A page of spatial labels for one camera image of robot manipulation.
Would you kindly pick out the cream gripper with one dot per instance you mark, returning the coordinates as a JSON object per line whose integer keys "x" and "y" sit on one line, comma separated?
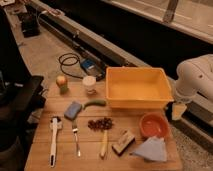
{"x": 177, "y": 110}

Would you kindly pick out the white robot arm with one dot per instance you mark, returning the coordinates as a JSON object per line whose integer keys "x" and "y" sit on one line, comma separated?
{"x": 194, "y": 76}

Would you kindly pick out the red bowl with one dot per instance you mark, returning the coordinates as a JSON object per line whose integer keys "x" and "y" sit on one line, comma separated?
{"x": 153, "y": 124}

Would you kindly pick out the blue folded cloth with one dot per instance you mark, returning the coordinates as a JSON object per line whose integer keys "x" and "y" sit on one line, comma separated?
{"x": 153, "y": 149}

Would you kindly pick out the yellow plastic bin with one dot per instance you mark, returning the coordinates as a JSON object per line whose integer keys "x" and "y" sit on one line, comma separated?
{"x": 137, "y": 87}

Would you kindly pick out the wooden block eraser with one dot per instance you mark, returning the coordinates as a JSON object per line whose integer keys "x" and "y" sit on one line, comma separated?
{"x": 123, "y": 142}

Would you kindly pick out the bunch of dark grapes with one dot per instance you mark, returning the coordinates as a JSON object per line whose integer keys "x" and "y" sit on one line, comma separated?
{"x": 100, "y": 124}

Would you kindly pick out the green chili pepper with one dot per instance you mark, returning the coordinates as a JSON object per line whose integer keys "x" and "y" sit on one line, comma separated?
{"x": 96, "y": 102}

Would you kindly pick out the white cup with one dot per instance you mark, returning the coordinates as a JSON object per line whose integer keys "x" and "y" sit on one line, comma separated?
{"x": 89, "y": 83}

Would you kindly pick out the blue power box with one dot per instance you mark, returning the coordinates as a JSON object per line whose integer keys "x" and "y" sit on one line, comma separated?
{"x": 92, "y": 69}

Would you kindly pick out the blue sponge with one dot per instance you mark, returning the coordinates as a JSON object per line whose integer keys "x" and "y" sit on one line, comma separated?
{"x": 73, "y": 110}

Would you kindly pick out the metal fork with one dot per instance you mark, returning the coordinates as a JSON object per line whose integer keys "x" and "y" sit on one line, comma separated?
{"x": 75, "y": 131}

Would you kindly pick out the apple on green cup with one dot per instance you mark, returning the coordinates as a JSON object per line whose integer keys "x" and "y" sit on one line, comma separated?
{"x": 62, "y": 84}

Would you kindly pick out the black box on floor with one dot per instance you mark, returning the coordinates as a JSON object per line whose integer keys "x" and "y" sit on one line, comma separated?
{"x": 29, "y": 25}

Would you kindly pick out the yellow handled knife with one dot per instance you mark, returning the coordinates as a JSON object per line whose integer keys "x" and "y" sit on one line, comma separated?
{"x": 104, "y": 144}

